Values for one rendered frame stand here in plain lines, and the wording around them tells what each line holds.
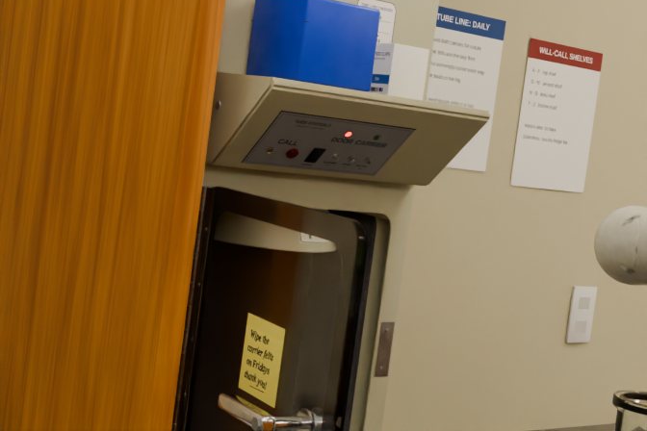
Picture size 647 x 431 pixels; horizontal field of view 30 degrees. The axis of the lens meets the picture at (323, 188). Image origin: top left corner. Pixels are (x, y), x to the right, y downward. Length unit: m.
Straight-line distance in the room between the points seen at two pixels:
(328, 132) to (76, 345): 0.37
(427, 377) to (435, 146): 0.85
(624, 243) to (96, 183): 0.69
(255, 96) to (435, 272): 0.99
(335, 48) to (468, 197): 0.96
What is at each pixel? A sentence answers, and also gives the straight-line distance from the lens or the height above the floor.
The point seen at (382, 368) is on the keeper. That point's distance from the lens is 1.53.
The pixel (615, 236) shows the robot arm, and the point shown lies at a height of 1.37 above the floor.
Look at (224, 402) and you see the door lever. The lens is 1.14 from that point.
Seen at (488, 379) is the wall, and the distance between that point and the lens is 2.32.
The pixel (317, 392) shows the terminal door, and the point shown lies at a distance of 1.09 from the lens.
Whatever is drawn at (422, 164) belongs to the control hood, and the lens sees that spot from 1.45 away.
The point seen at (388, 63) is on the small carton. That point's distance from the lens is 1.37.
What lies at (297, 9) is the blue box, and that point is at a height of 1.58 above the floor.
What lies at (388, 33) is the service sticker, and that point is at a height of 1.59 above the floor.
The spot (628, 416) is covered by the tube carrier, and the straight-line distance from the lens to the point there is 1.64.
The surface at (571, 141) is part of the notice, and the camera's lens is 2.38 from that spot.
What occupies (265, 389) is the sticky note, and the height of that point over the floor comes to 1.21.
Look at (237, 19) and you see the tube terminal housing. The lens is 1.34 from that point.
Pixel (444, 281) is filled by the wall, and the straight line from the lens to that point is 2.19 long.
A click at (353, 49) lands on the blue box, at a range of 1.30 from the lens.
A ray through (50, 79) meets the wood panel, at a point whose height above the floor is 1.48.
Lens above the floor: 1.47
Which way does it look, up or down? 3 degrees down
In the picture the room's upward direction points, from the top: 7 degrees clockwise
